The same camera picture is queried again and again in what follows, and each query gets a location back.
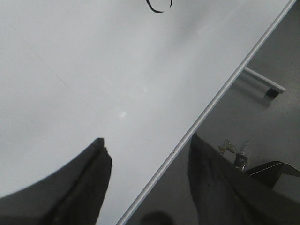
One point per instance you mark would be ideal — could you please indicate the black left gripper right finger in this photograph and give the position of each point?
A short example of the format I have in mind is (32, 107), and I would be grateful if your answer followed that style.
(223, 195)

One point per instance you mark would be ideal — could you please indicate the white whiteboard with aluminium frame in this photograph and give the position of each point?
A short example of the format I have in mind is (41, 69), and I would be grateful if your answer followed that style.
(141, 74)

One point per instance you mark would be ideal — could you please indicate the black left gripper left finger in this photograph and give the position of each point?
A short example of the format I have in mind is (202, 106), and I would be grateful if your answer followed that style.
(73, 195)

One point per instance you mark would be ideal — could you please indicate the dark flat base plate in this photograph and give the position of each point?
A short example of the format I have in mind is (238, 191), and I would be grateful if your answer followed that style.
(269, 173)

